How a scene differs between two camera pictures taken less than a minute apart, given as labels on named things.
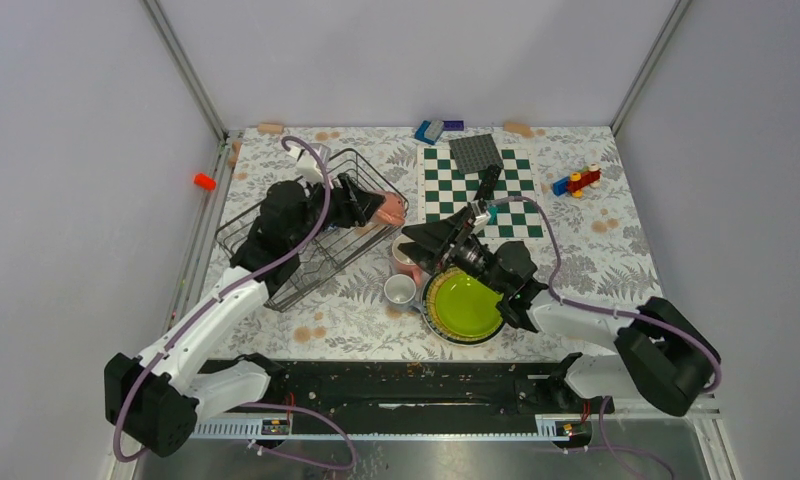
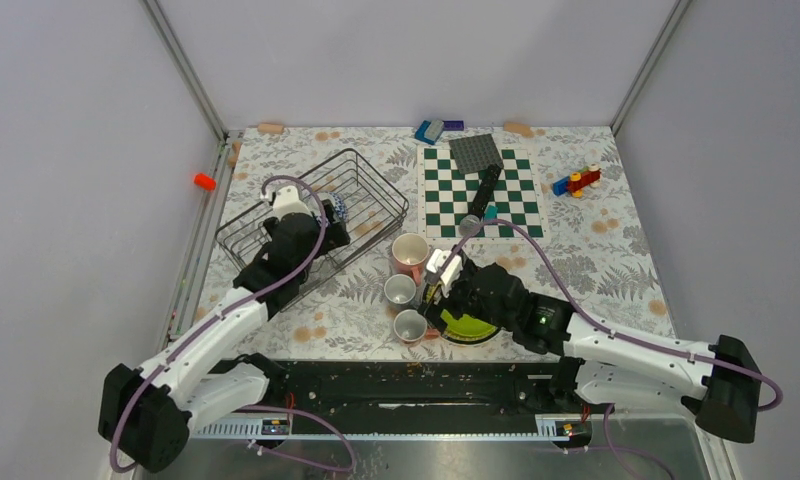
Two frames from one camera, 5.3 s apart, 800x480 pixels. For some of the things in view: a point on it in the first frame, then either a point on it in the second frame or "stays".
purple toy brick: (453, 125) stays
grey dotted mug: (400, 292) stays
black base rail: (531, 387) stays
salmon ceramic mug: (392, 211) → (410, 328)
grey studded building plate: (475, 154) stays
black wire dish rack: (337, 245) stays
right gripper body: (473, 257) → (464, 299)
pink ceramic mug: (401, 263) stays
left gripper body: (341, 213) → (335, 235)
